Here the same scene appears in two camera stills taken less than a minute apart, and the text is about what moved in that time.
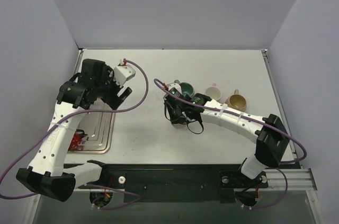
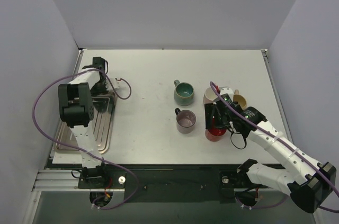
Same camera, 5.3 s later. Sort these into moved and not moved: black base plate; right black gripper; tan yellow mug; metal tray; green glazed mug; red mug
Moved: red mug; right black gripper
Not moved: black base plate; tan yellow mug; green glazed mug; metal tray
